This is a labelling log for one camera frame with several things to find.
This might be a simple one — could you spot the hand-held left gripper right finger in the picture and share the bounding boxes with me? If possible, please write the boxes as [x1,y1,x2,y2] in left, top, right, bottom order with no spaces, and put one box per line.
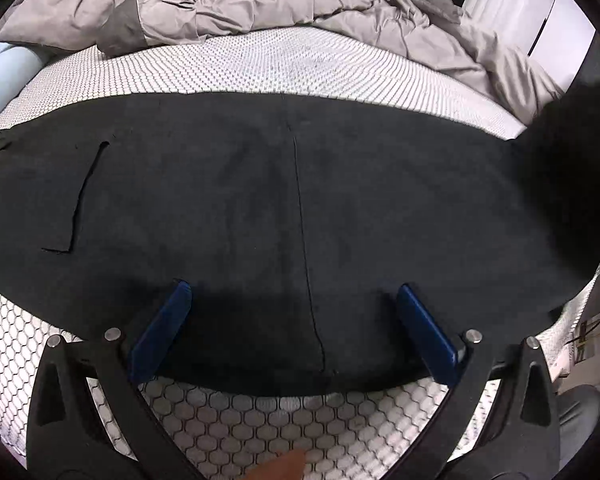
[380,283,563,480]

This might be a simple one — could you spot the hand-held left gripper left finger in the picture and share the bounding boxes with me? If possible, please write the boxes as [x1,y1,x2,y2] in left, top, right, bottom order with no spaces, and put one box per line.
[25,280,195,480]

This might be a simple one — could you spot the black pants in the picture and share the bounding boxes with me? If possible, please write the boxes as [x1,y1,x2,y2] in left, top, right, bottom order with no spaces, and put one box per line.
[0,82,600,395]

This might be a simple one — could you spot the person's left hand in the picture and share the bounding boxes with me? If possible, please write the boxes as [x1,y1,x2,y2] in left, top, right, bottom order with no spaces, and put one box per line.
[242,449,308,480]

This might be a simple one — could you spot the white honeycomb patterned mattress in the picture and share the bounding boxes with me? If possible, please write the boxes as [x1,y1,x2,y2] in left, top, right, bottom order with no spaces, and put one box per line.
[0,27,600,480]

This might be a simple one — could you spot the light blue pillow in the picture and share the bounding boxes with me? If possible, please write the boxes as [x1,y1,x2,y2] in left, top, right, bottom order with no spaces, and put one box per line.
[0,42,43,133]

